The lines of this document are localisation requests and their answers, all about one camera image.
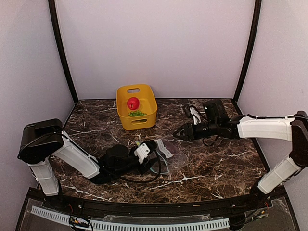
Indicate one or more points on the left black frame post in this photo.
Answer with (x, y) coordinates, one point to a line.
(61, 52)

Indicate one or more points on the right black frame post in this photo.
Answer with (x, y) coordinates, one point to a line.
(249, 50)

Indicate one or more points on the yellow plastic bin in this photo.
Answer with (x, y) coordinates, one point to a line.
(148, 105)

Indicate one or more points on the clear zip top bag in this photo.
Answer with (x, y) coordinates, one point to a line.
(170, 164)

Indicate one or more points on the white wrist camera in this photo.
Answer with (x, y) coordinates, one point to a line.
(142, 152)
(191, 112)

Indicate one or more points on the black frame post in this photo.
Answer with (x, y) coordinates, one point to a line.
(61, 52)
(249, 50)

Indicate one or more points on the white slotted cable duct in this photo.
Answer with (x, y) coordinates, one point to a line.
(124, 223)

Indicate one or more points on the dark purple fake food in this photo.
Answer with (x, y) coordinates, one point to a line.
(171, 148)

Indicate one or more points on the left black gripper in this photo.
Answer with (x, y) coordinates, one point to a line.
(147, 166)

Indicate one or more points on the green fake grapes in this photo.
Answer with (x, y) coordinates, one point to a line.
(136, 113)

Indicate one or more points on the red fake apple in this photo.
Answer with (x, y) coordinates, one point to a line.
(133, 103)

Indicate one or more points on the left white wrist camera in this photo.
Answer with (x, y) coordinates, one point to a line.
(142, 152)

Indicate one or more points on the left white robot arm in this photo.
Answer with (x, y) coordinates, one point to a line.
(47, 138)

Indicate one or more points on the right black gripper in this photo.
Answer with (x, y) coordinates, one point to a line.
(186, 136)

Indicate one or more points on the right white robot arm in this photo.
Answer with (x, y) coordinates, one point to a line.
(293, 128)

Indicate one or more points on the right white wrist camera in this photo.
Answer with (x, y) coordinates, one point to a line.
(191, 112)

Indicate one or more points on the black front rail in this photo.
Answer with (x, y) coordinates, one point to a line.
(235, 206)

